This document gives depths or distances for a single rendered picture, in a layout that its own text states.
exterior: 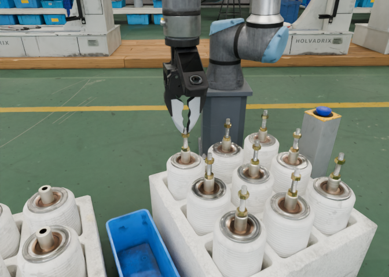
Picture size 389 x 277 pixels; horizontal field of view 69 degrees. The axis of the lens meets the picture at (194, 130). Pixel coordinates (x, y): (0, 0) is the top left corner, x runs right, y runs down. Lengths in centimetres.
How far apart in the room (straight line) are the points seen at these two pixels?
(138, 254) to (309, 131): 58
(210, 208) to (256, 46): 55
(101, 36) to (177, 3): 202
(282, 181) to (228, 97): 42
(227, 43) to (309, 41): 175
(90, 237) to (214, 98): 62
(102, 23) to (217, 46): 171
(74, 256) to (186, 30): 45
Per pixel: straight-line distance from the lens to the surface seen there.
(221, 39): 99
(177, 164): 68
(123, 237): 81
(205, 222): 62
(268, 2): 93
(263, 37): 93
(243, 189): 48
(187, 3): 56
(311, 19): 283
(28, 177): 122
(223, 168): 73
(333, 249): 66
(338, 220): 68
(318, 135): 85
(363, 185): 119
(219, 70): 102
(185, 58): 56
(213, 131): 107
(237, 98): 103
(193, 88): 52
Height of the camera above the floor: 64
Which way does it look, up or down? 28 degrees down
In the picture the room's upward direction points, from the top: straight up
